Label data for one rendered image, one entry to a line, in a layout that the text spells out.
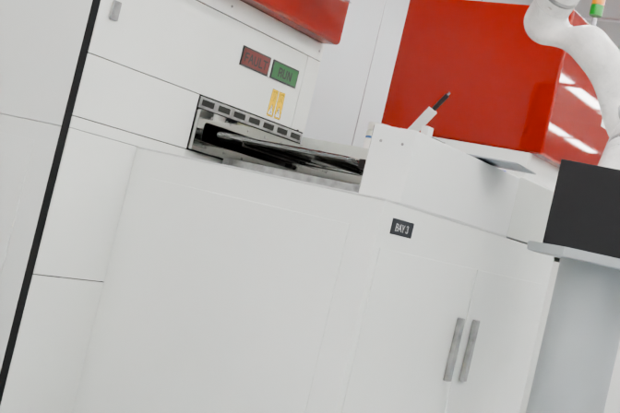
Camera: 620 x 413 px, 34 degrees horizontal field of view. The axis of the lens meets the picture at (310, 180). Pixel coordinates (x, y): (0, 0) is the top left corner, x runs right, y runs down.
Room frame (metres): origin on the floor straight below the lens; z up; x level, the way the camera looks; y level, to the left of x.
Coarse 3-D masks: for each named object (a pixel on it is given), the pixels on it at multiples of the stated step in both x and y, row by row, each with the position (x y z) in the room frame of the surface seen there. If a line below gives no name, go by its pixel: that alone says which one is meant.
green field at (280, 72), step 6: (276, 66) 2.56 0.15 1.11; (282, 66) 2.58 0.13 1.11; (276, 72) 2.56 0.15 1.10; (282, 72) 2.59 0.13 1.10; (288, 72) 2.61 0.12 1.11; (294, 72) 2.63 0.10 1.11; (282, 78) 2.59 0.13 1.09; (288, 78) 2.61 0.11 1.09; (294, 78) 2.64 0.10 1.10; (294, 84) 2.64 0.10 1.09
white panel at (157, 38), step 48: (96, 0) 2.05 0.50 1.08; (144, 0) 2.14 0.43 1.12; (192, 0) 2.26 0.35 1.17; (240, 0) 2.40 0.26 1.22; (96, 48) 2.06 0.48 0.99; (144, 48) 2.17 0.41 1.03; (192, 48) 2.29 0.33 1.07; (240, 48) 2.43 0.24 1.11; (288, 48) 2.59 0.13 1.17; (96, 96) 2.08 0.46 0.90; (144, 96) 2.20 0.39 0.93; (192, 96) 2.33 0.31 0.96; (240, 96) 2.47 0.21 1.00; (288, 96) 2.63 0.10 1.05; (144, 144) 2.23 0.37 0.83
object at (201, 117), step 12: (204, 120) 2.36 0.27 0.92; (216, 120) 2.39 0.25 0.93; (228, 120) 2.43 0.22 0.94; (192, 132) 2.35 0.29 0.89; (240, 132) 2.48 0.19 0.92; (252, 132) 2.52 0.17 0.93; (264, 132) 2.56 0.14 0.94; (192, 144) 2.34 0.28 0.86; (204, 144) 2.38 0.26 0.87; (288, 144) 2.65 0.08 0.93; (216, 156) 2.42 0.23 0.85; (228, 156) 2.46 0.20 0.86; (240, 156) 2.50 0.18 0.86; (288, 168) 2.67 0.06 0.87
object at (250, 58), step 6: (246, 48) 2.45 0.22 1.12; (246, 54) 2.45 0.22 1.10; (252, 54) 2.47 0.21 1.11; (258, 54) 2.49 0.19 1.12; (246, 60) 2.46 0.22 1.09; (252, 60) 2.48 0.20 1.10; (258, 60) 2.50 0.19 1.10; (264, 60) 2.51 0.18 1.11; (252, 66) 2.48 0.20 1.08; (258, 66) 2.50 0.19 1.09; (264, 66) 2.52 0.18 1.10; (264, 72) 2.52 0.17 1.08
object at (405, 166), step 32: (384, 128) 1.96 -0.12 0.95; (384, 160) 1.95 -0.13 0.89; (416, 160) 1.94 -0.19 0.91; (448, 160) 2.05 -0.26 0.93; (480, 160) 2.18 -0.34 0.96; (384, 192) 1.94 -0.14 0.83; (416, 192) 1.96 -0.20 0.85; (448, 192) 2.08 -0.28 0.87; (480, 192) 2.21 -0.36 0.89; (512, 192) 2.35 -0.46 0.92; (480, 224) 2.24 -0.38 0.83
